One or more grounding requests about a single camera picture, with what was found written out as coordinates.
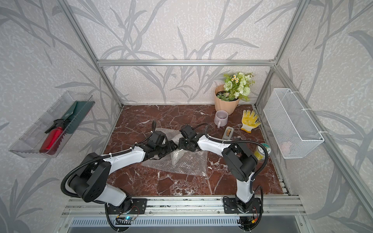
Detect clear plastic wall bin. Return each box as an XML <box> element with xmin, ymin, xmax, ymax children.
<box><xmin>9</xmin><ymin>91</ymin><xmax>95</xmax><ymax>158</ymax></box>

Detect pale pink mug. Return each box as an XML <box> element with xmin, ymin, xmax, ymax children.
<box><xmin>214</xmin><ymin>110</ymin><xmax>229</xmax><ymax>128</ymax></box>

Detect aluminium mounting rail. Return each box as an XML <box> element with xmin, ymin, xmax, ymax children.
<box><xmin>61</xmin><ymin>195</ymin><xmax>306</xmax><ymax>217</ymax></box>

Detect red handled pruning shears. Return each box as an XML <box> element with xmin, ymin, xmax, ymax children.
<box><xmin>39</xmin><ymin>119</ymin><xmax>70</xmax><ymax>155</ymax></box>

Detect green garden trowel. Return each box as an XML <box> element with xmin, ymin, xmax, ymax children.
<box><xmin>63</xmin><ymin>101</ymin><xmax>92</xmax><ymax>134</ymax></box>

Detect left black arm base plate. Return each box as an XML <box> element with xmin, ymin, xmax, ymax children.
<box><xmin>107</xmin><ymin>198</ymin><xmax>148</xmax><ymax>215</ymax></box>

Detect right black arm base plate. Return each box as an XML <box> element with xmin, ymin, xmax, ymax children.
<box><xmin>222</xmin><ymin>197</ymin><xmax>263</xmax><ymax>214</ymax></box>

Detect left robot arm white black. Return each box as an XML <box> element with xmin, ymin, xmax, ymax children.
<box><xmin>60</xmin><ymin>131</ymin><xmax>178</xmax><ymax>212</ymax></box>

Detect clear bubble wrap sheet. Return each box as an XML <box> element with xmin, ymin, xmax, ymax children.
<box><xmin>140</xmin><ymin>127</ymin><xmax>209</xmax><ymax>177</ymax></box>

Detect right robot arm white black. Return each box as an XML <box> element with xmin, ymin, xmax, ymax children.
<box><xmin>179</xmin><ymin>124</ymin><xmax>269</xmax><ymax>207</ymax></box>

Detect small grey tray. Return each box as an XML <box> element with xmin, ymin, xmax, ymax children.
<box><xmin>222</xmin><ymin>127</ymin><xmax>234</xmax><ymax>141</ymax></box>

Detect yellow work glove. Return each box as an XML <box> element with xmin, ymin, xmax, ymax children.
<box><xmin>241</xmin><ymin>110</ymin><xmax>261</xmax><ymax>133</ymax></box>

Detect terracotta flower pot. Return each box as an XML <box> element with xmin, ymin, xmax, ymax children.
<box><xmin>214</xmin><ymin>84</ymin><xmax>240</xmax><ymax>115</ymax></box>

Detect white wire mesh basket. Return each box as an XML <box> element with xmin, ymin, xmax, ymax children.
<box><xmin>263</xmin><ymin>88</ymin><xmax>324</xmax><ymax>159</ymax></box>

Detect green white artificial flowers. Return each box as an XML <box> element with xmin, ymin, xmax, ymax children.
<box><xmin>216</xmin><ymin>72</ymin><xmax>255</xmax><ymax>102</ymax></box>

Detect green tape roll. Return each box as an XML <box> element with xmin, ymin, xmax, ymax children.
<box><xmin>254</xmin><ymin>143</ymin><xmax>272</xmax><ymax>161</ymax></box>

